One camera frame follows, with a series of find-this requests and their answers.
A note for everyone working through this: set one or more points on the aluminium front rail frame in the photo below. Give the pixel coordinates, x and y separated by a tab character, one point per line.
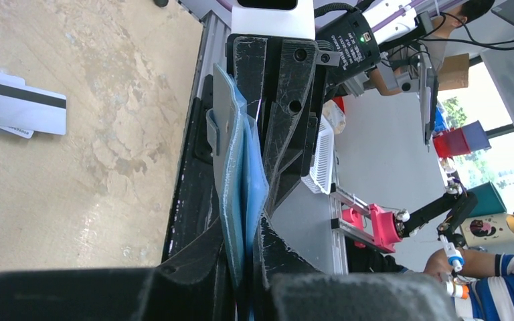
212	50

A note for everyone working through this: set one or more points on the blue leather card holder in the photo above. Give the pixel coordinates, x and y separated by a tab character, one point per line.
238	170

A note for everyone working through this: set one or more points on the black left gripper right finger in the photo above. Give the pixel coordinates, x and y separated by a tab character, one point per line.
287	287

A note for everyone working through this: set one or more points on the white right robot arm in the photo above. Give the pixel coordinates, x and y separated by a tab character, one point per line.
350	40

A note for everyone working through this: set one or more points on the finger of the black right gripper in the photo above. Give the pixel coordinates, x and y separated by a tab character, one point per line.
295	73
249	67

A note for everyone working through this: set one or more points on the white plastic basket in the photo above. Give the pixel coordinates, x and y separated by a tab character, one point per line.
319	179

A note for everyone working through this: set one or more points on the panda print cup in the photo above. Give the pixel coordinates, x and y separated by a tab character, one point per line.
488	230

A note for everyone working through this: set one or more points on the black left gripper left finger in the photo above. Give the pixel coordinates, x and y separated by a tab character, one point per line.
194	284

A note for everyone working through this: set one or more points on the seated person striped shirt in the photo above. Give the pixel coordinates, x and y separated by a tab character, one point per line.
491	293

